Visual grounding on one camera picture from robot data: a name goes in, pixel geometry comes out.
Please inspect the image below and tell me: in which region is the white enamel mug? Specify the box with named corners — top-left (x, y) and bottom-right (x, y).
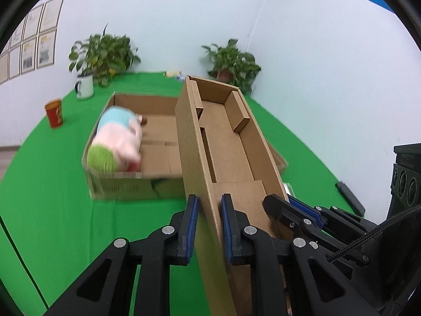
top-left (74, 73), bottom-right (95, 101)

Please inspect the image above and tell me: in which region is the black braided cable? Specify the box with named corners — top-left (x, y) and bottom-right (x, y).
top-left (325, 203), bottom-right (421, 264)

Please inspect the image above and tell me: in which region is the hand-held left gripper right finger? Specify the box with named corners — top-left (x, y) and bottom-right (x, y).
top-left (220, 194), bottom-right (384, 316)

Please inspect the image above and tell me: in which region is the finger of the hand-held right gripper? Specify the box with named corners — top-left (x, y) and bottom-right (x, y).
top-left (289, 198), bottom-right (375, 234)
top-left (262, 194), bottom-right (370, 267)

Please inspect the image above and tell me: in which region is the green table cloth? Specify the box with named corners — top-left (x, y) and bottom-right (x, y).
top-left (0, 71), bottom-right (395, 316)

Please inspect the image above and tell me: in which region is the group of framed wall certificates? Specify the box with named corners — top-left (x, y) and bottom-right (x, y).
top-left (0, 0), bottom-right (163, 84)

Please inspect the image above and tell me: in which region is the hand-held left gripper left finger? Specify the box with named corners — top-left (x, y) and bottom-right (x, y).
top-left (43, 195), bottom-right (199, 316)

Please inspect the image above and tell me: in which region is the red paper cup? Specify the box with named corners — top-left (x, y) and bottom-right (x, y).
top-left (45, 99), bottom-right (64, 129)

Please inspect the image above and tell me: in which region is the potted green plant brown pot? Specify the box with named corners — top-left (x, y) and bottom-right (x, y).
top-left (201, 38), bottom-right (262, 96)

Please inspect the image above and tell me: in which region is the large cardboard box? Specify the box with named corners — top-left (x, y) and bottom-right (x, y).
top-left (82, 92), bottom-right (287, 201)

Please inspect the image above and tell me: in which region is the black rectangular device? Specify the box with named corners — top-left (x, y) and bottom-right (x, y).
top-left (335, 181), bottom-right (366, 218)

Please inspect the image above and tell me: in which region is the large leafy green plant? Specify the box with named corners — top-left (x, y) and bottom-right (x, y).
top-left (68, 23), bottom-right (142, 88)

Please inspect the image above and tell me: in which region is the pink blue green plush toy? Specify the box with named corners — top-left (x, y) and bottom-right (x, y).
top-left (86, 106), bottom-right (148, 172)

